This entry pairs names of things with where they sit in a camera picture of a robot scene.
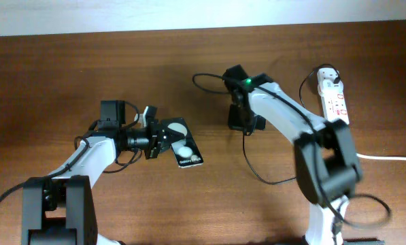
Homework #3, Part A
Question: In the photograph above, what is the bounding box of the black smartphone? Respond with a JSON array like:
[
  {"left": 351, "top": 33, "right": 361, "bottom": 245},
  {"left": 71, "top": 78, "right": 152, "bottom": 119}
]
[{"left": 161, "top": 118, "right": 203, "bottom": 168}]

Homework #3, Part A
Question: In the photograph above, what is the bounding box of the black charger cable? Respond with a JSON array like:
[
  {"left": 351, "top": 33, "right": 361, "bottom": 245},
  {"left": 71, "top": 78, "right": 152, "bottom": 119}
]
[{"left": 241, "top": 63, "right": 342, "bottom": 186}]

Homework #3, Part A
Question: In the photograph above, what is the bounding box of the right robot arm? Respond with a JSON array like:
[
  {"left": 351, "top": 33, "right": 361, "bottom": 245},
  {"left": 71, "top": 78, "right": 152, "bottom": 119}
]
[{"left": 222, "top": 65, "right": 363, "bottom": 244}]

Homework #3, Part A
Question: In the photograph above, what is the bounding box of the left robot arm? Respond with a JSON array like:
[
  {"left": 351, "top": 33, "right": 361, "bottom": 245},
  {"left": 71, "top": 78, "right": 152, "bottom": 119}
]
[{"left": 21, "top": 100, "right": 196, "bottom": 244}]

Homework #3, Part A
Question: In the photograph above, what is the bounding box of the white power strip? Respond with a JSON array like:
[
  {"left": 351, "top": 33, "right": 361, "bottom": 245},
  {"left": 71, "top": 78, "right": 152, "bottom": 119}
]
[{"left": 317, "top": 67, "right": 350, "bottom": 125}]

